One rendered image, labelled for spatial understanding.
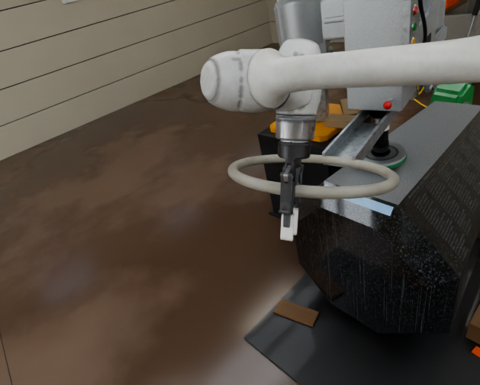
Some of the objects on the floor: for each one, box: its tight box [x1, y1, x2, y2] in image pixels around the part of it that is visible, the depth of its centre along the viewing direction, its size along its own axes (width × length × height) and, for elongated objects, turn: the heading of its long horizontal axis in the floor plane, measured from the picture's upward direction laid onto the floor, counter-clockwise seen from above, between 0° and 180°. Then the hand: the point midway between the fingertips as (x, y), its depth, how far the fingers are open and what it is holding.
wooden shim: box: [273, 299, 319, 327], centre depth 202 cm, size 25×10×2 cm, turn 76°
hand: (289, 224), depth 83 cm, fingers closed on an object, 3 cm apart
